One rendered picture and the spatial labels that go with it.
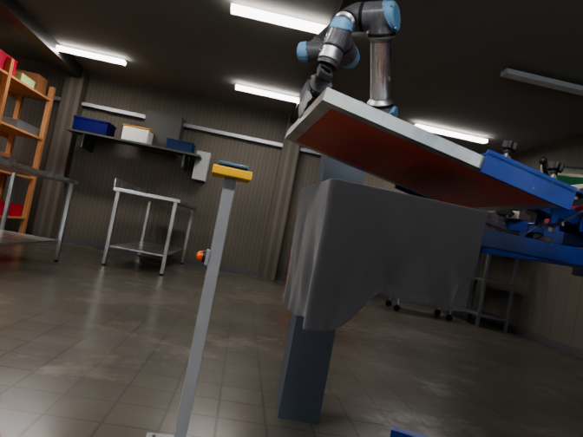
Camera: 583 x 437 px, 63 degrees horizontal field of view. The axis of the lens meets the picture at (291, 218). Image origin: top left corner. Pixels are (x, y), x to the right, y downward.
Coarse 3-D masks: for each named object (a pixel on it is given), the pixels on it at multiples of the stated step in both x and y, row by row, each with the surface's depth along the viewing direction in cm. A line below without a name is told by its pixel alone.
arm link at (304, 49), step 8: (344, 8) 192; (352, 8) 190; (344, 16) 187; (352, 16) 188; (320, 32) 176; (312, 40) 170; (320, 40) 170; (304, 48) 168; (312, 48) 167; (320, 48) 165; (304, 56) 169; (312, 56) 168
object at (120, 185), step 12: (120, 180) 606; (120, 192) 593; (132, 192) 590; (144, 192) 592; (168, 204) 758; (180, 204) 632; (192, 216) 799; (108, 228) 589; (144, 228) 791; (168, 228) 597; (108, 240) 589; (168, 240) 596; (144, 252) 596; (156, 252) 614; (168, 252) 652
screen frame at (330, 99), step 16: (320, 96) 128; (336, 96) 123; (304, 112) 151; (320, 112) 133; (352, 112) 124; (368, 112) 125; (384, 112) 126; (304, 128) 156; (384, 128) 127; (400, 128) 127; (416, 128) 128; (416, 144) 130; (432, 144) 128; (448, 144) 129; (464, 160) 130; (480, 160) 131; (416, 192) 189; (480, 208) 176; (496, 208) 167; (512, 208) 160; (528, 208) 152; (544, 208) 146
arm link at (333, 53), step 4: (324, 48) 153; (328, 48) 152; (332, 48) 152; (336, 48) 152; (320, 52) 154; (324, 52) 152; (328, 52) 152; (332, 52) 152; (336, 52) 152; (340, 52) 153; (320, 56) 154; (324, 56) 153; (328, 56) 152; (332, 56) 152; (336, 56) 152; (340, 56) 154; (332, 60) 153; (336, 60) 153; (340, 60) 155
